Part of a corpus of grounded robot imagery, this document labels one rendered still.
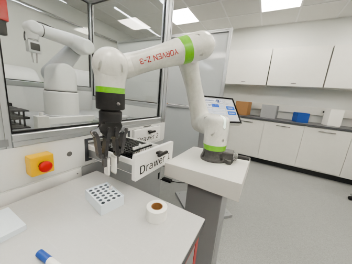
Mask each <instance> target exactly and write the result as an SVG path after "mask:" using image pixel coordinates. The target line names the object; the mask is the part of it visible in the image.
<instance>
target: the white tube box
mask: <svg viewBox="0 0 352 264"><path fill-rule="evenodd" d="M109 185H110V184H109V183H108V182H105V183H102V184H100V185H97V186H94V187H91V188H89V189H86V190H85V199H86V200H87V201H88V202H89V203H90V204H91V205H92V206H93V207H94V208H95V209H96V211H97V212H98V213H99V214H100V215H101V216H102V215H104V214H106V213H108V212H110V211H112V210H114V209H116V208H118V207H120V206H122V205H124V195H123V194H122V193H120V192H119V191H118V190H117V189H115V188H114V187H113V186H112V190H109Z"/></svg>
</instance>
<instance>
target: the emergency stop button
mask: <svg viewBox="0 0 352 264"><path fill-rule="evenodd" d="M52 166H53V165H52V163H51V162H50V161H44V162H42V163H41V164H40V165H39V170H40V171H41V172H48V171H50V170H51V169H52Z"/></svg>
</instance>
